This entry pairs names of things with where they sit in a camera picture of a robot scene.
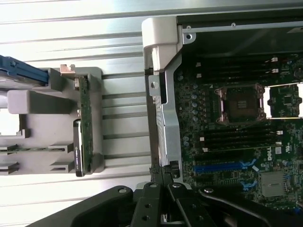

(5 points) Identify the silver chipset heatsink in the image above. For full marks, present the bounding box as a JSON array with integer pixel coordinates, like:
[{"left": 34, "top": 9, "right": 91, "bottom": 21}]
[{"left": 261, "top": 171, "right": 286, "bottom": 197}]

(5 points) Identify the silver CPU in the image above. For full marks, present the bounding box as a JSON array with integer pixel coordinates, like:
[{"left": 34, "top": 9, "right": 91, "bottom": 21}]
[{"left": 0, "top": 110, "right": 21, "bottom": 137}]

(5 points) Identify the blue expansion slot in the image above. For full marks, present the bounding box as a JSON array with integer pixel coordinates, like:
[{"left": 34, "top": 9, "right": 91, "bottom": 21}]
[{"left": 193, "top": 165, "right": 242, "bottom": 173}]

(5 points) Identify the green motherboard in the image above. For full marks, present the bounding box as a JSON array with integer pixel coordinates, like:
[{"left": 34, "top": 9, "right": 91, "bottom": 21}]
[{"left": 175, "top": 53, "right": 303, "bottom": 213}]

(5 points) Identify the hard disk in blue carrier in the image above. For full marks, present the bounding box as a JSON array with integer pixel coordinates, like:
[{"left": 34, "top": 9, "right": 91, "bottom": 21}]
[{"left": 0, "top": 54, "right": 52, "bottom": 87}]

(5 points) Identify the CPU socket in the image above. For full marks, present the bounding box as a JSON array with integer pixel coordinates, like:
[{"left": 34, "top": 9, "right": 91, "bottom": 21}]
[{"left": 214, "top": 82, "right": 266, "bottom": 125}]

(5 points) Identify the grey parts rack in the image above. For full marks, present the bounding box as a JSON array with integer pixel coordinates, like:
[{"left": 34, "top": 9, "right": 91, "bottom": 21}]
[{"left": 0, "top": 67, "right": 105, "bottom": 177}]

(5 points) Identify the green RAM stick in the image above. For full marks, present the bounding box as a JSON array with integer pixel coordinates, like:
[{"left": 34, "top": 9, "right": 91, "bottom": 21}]
[{"left": 0, "top": 146, "right": 70, "bottom": 152}]

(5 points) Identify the metal socket cover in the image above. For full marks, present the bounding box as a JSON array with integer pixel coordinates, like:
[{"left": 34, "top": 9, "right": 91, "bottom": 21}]
[{"left": 264, "top": 82, "right": 303, "bottom": 119}]

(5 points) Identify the open black PC case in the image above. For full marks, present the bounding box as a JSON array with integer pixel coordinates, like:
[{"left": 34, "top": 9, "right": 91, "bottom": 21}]
[{"left": 141, "top": 16, "right": 303, "bottom": 213}]

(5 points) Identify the black-latched black RAM slot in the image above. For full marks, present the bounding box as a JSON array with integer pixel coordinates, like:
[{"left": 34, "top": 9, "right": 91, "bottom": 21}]
[
  {"left": 203, "top": 129, "right": 277, "bottom": 135},
  {"left": 197, "top": 64, "right": 273, "bottom": 71},
  {"left": 203, "top": 138, "right": 277, "bottom": 145}
]

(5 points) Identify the white-latched black RAM slot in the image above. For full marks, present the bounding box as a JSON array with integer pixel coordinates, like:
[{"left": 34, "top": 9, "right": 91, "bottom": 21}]
[
  {"left": 203, "top": 141, "right": 282, "bottom": 152},
  {"left": 196, "top": 58, "right": 278, "bottom": 66},
  {"left": 200, "top": 131, "right": 284, "bottom": 142},
  {"left": 196, "top": 69, "right": 278, "bottom": 78}
]

